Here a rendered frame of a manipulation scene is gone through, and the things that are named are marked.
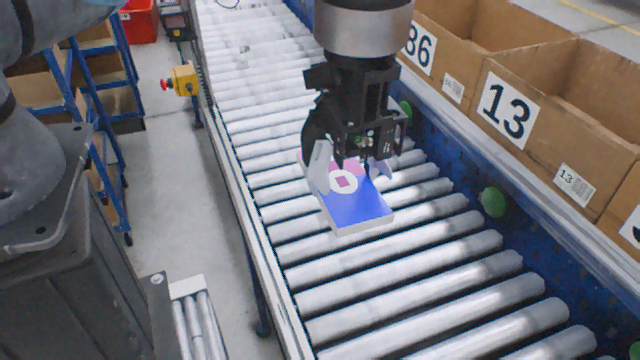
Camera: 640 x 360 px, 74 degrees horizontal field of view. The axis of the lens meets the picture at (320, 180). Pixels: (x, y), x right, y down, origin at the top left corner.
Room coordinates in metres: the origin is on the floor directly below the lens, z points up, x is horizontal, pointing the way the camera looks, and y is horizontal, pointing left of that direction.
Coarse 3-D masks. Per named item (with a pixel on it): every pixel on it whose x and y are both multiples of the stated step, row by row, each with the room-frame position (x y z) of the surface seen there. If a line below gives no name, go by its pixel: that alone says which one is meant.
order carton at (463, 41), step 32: (416, 0) 1.29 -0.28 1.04; (448, 0) 1.33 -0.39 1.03; (480, 0) 1.36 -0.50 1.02; (448, 32) 1.03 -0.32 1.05; (480, 32) 1.33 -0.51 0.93; (512, 32) 1.21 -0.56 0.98; (544, 32) 1.11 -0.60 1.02; (416, 64) 1.14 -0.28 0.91; (448, 64) 1.01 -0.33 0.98; (480, 64) 0.91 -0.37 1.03; (448, 96) 0.99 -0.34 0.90
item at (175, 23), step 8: (160, 8) 1.10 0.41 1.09; (168, 8) 1.08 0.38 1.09; (176, 8) 1.09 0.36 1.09; (160, 16) 1.06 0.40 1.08; (168, 16) 1.06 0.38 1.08; (176, 16) 1.06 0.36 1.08; (184, 16) 1.07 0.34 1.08; (168, 24) 1.05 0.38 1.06; (176, 24) 1.06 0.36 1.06; (184, 24) 1.06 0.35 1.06; (176, 32) 1.10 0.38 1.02
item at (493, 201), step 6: (486, 192) 0.69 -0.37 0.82; (492, 192) 0.68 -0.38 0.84; (498, 192) 0.67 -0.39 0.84; (486, 198) 0.68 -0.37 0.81; (492, 198) 0.67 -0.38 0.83; (498, 198) 0.66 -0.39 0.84; (504, 198) 0.66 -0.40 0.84; (486, 204) 0.68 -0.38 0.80; (492, 204) 0.66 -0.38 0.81; (498, 204) 0.65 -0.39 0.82; (504, 204) 0.65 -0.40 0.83; (486, 210) 0.68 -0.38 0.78; (492, 210) 0.66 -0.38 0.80; (498, 210) 0.65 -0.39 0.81; (504, 210) 0.64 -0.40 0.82; (498, 216) 0.64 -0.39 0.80
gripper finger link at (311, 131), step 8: (312, 112) 0.40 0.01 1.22; (312, 120) 0.39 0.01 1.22; (304, 128) 0.40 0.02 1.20; (312, 128) 0.39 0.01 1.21; (320, 128) 0.39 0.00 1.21; (304, 136) 0.39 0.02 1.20; (312, 136) 0.39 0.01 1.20; (320, 136) 0.39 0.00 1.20; (304, 144) 0.39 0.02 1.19; (312, 144) 0.39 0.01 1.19; (304, 152) 0.39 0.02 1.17; (312, 152) 0.39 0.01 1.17; (304, 160) 0.40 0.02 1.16
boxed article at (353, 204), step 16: (352, 160) 0.46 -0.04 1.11; (336, 176) 0.42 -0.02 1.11; (352, 176) 0.42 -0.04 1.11; (320, 192) 0.39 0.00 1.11; (336, 192) 0.39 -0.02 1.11; (352, 192) 0.39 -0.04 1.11; (368, 192) 0.39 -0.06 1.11; (336, 208) 0.36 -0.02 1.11; (352, 208) 0.36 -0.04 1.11; (368, 208) 0.36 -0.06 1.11; (384, 208) 0.36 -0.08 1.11; (336, 224) 0.34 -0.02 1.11; (352, 224) 0.34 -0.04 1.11; (368, 224) 0.34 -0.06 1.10; (384, 224) 0.35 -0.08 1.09
